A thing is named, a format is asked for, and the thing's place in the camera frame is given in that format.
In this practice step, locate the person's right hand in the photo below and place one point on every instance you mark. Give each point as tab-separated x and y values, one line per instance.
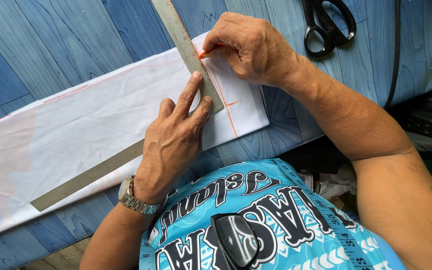
257	52

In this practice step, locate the person's left hand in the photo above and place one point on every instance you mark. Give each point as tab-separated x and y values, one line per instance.
171	150

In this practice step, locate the orange tailor's chalk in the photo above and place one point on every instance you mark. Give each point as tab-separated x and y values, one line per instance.
205	51

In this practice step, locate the metal L-square ruler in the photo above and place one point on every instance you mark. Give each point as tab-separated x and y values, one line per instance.
186	45

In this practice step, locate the silver wristwatch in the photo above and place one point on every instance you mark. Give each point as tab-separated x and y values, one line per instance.
133	200

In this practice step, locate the black scissors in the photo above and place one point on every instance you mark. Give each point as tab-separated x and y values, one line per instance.
326	26

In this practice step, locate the white fabric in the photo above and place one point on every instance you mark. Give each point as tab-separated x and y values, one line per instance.
88	123

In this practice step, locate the blue printed shirt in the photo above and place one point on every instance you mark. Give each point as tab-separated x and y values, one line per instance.
261	210

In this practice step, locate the black eyeglasses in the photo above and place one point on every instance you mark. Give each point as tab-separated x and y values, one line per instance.
236	240

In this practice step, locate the white plastic bag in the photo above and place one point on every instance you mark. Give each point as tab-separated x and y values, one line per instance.
334	182

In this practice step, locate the blue measuring tape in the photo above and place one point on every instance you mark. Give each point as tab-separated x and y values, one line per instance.
323	213

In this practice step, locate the black power strip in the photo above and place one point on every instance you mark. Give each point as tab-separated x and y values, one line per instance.
426	122

